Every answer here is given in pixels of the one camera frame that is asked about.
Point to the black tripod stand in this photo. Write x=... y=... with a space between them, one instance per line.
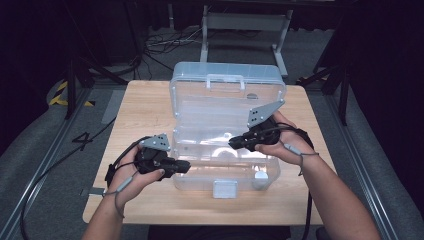
x=71 y=86
x=343 y=90

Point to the person's left hand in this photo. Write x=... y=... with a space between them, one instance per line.
x=130 y=185

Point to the clear plastic storage box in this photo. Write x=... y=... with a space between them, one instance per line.
x=226 y=133

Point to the black floor tape mark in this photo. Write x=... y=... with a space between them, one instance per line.
x=85 y=140

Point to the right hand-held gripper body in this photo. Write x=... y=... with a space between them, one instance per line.
x=265 y=133

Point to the yellow black floor tape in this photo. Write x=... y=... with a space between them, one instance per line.
x=60 y=93

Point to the grey metal stand frame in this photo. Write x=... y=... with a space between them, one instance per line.
x=245 y=20

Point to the grey tape piece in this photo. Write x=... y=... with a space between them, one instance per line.
x=96 y=191

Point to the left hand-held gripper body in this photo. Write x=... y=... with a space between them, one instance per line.
x=151 y=160

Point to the person's right hand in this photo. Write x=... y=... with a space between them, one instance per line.
x=293 y=146

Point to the person's dark clothed lap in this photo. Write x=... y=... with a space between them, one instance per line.
x=216 y=233

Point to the small white-capped bottle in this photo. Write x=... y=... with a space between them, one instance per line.
x=261 y=178

